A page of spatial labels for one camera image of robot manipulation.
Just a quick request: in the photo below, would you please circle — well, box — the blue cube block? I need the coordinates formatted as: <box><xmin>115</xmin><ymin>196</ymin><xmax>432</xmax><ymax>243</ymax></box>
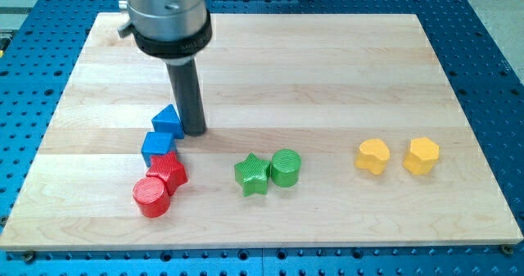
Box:
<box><xmin>141</xmin><ymin>132</ymin><xmax>177</xmax><ymax>167</ymax></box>

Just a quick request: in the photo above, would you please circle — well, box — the red star block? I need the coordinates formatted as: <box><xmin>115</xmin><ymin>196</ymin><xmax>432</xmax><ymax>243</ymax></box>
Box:
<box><xmin>146</xmin><ymin>151</ymin><xmax>188</xmax><ymax>197</ymax></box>

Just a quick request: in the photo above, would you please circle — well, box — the blue triangle block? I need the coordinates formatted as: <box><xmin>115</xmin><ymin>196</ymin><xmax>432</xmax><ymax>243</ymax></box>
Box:
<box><xmin>151</xmin><ymin>104</ymin><xmax>185</xmax><ymax>139</ymax></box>

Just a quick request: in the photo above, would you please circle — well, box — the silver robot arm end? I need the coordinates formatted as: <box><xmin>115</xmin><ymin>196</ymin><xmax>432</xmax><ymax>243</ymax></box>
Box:
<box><xmin>118</xmin><ymin>0</ymin><xmax>212</xmax><ymax>66</ymax></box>

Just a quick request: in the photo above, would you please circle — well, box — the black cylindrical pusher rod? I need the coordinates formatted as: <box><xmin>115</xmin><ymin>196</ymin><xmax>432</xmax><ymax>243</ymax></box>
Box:
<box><xmin>166</xmin><ymin>58</ymin><xmax>207</xmax><ymax>136</ymax></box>

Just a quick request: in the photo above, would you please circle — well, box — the blue perforated metal base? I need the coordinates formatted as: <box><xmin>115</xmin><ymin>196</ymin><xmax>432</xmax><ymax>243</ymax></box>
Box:
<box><xmin>1</xmin><ymin>0</ymin><xmax>523</xmax><ymax>275</ymax></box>

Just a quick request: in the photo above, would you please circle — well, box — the light wooden board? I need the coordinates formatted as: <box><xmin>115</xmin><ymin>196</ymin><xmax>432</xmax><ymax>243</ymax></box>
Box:
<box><xmin>1</xmin><ymin>13</ymin><xmax>522</xmax><ymax>251</ymax></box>

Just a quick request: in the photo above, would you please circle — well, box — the yellow hexagon block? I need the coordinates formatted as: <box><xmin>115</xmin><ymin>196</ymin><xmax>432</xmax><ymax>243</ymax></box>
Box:
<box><xmin>402</xmin><ymin>137</ymin><xmax>440</xmax><ymax>175</ymax></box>

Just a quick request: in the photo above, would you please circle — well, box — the red cylinder block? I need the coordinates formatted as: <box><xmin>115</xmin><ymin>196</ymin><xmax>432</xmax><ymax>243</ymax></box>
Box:
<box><xmin>132</xmin><ymin>176</ymin><xmax>170</xmax><ymax>218</ymax></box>

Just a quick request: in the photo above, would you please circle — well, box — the yellow heart block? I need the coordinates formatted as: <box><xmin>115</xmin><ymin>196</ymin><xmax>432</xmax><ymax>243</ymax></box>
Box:
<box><xmin>355</xmin><ymin>138</ymin><xmax>391</xmax><ymax>175</ymax></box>

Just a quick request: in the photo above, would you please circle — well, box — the green star block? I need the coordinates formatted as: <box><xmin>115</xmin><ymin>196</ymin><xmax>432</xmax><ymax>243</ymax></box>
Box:
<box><xmin>234</xmin><ymin>153</ymin><xmax>271</xmax><ymax>197</ymax></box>

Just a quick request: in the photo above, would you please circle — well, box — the green cylinder block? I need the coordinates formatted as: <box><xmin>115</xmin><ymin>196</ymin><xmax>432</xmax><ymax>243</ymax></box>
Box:
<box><xmin>271</xmin><ymin>148</ymin><xmax>301</xmax><ymax>188</ymax></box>

